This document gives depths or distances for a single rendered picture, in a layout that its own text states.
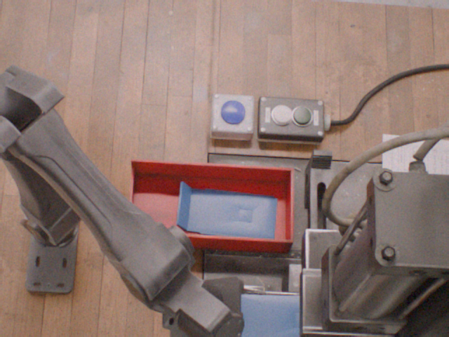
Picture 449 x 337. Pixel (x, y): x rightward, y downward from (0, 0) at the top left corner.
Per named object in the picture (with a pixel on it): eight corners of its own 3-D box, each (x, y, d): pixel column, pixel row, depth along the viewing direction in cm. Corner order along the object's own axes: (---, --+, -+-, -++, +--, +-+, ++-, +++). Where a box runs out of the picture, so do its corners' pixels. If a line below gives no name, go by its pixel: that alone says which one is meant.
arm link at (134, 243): (205, 254, 109) (26, 53, 102) (151, 310, 106) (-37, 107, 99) (169, 250, 120) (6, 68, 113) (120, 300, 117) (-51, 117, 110)
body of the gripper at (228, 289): (245, 328, 121) (219, 318, 114) (176, 334, 125) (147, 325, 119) (245, 278, 123) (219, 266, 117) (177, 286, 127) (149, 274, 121)
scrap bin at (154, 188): (132, 172, 148) (130, 158, 142) (288, 181, 149) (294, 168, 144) (126, 245, 143) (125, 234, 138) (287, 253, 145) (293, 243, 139)
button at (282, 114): (272, 110, 152) (273, 104, 150) (290, 111, 152) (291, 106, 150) (271, 126, 150) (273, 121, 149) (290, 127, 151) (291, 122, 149)
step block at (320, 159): (304, 170, 150) (313, 149, 142) (323, 171, 150) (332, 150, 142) (304, 208, 148) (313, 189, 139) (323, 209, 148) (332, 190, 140)
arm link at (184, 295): (258, 319, 114) (237, 269, 104) (210, 371, 111) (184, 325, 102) (193, 269, 120) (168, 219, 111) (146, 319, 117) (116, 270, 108)
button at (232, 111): (220, 104, 151) (221, 98, 149) (245, 105, 152) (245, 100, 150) (219, 126, 150) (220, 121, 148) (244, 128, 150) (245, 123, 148)
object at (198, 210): (180, 187, 147) (181, 181, 144) (277, 199, 147) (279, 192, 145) (175, 229, 144) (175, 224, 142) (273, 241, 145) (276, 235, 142)
